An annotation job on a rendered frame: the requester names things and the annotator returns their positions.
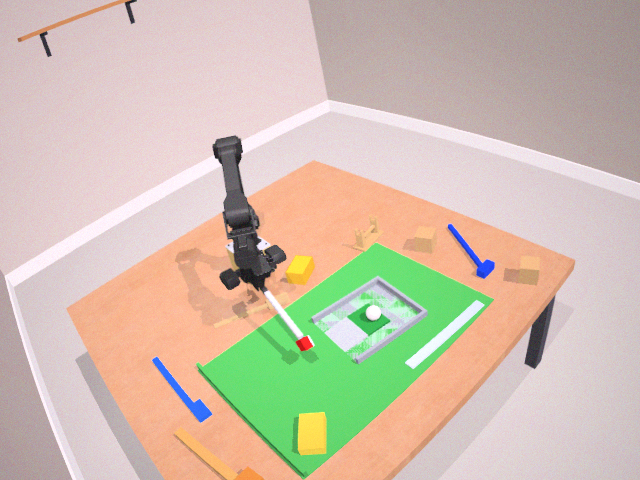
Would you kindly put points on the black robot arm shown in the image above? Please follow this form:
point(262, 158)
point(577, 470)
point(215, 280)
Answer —
point(239, 214)

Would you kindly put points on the white golf ball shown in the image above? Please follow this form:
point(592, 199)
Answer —
point(373, 312)

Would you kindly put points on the white flat strip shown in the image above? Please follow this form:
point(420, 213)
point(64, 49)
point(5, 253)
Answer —
point(426, 350)

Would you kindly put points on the green flat mat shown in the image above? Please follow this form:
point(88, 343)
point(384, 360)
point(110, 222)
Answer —
point(273, 381)

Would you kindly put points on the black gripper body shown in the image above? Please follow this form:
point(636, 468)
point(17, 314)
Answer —
point(230, 278)

